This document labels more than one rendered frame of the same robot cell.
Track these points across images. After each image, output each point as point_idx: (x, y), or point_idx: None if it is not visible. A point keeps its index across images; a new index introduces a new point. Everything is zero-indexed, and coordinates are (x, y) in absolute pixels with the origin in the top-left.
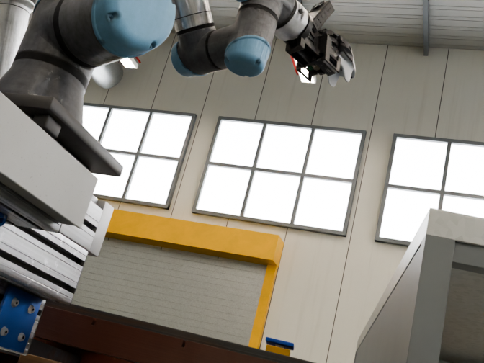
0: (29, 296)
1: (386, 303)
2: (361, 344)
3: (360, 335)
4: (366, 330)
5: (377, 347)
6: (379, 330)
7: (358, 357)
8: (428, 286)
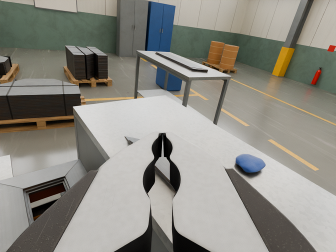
0: None
1: (166, 248)
2: (89, 137)
3: (79, 115)
4: (97, 146)
5: (152, 251)
6: (153, 243)
7: (85, 136)
8: None
